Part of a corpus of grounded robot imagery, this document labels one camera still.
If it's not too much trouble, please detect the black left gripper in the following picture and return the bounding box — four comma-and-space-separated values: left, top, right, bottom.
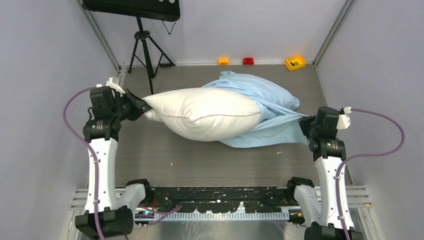
109, 88, 151, 121

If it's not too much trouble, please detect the light blue pillowcase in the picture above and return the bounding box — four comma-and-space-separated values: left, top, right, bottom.
203, 71, 308, 148

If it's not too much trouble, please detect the white pillow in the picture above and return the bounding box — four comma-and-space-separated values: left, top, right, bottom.
143, 87, 261, 142

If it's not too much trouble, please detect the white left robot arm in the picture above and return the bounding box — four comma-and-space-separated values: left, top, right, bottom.
75, 84, 154, 240

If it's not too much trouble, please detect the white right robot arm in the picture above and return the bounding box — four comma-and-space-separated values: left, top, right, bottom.
285, 106, 365, 240

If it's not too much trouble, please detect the yellow small bin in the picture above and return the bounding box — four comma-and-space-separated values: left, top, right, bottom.
284, 55, 307, 71

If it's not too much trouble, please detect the black tripod stand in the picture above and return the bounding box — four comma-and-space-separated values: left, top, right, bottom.
127, 17, 176, 94

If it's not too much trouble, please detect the red small block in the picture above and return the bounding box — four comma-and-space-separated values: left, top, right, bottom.
242, 57, 255, 65

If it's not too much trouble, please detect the orange small block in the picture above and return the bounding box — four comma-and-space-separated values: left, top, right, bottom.
218, 57, 230, 66

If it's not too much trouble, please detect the black panel on tripod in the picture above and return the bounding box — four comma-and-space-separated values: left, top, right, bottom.
82, 0, 181, 22

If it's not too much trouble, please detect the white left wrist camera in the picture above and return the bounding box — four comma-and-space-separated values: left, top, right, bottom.
95, 76, 126, 95

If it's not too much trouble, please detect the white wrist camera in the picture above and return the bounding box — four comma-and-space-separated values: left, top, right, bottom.
95, 76, 126, 95
336, 106, 352, 130

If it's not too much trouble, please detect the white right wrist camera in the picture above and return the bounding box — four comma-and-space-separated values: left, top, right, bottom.
336, 106, 352, 130

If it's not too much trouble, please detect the slotted aluminium rail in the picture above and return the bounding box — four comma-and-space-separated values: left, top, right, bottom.
162, 210, 303, 222

